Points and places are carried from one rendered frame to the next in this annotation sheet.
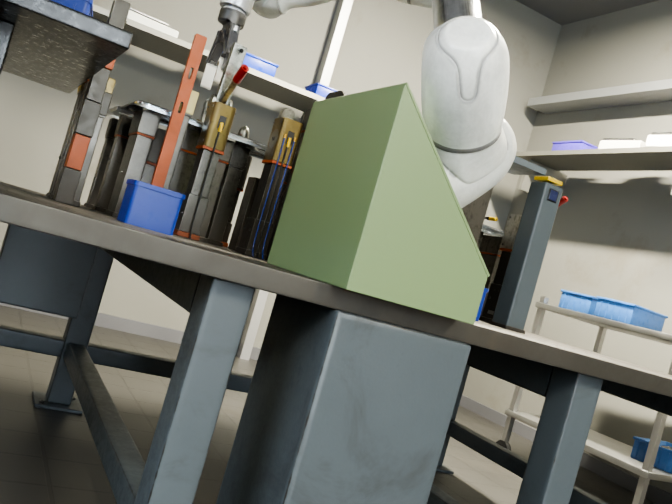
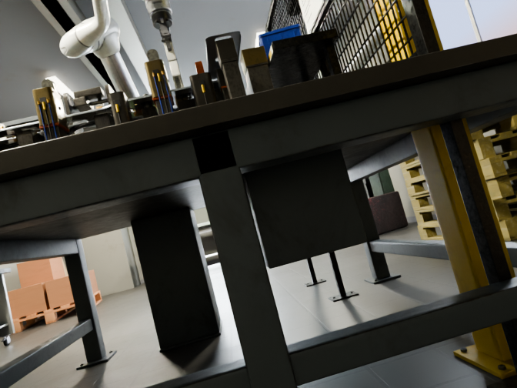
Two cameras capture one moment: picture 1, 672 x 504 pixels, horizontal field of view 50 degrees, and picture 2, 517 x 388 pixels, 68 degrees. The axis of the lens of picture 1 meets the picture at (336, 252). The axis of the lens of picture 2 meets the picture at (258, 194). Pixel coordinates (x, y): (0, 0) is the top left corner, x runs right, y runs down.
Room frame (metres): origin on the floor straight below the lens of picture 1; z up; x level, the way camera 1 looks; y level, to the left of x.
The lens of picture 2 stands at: (3.26, 1.11, 0.46)
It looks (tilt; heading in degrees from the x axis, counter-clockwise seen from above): 5 degrees up; 200
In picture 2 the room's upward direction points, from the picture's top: 15 degrees counter-clockwise
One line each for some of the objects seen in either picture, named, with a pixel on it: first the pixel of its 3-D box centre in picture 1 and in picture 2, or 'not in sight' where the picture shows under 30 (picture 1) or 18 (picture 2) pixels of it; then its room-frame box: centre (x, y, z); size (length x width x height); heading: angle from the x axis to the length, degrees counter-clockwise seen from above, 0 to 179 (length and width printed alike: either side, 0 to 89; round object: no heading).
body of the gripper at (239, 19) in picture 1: (229, 27); (163, 27); (2.01, 0.46, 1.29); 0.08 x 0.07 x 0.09; 27
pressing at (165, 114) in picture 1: (346, 182); (47, 128); (2.23, 0.03, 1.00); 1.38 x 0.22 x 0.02; 117
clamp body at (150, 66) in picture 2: not in sight; (167, 117); (2.23, 0.51, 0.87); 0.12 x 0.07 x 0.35; 27
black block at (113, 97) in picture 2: (228, 199); (127, 138); (2.26, 0.37, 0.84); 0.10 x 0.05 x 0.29; 27
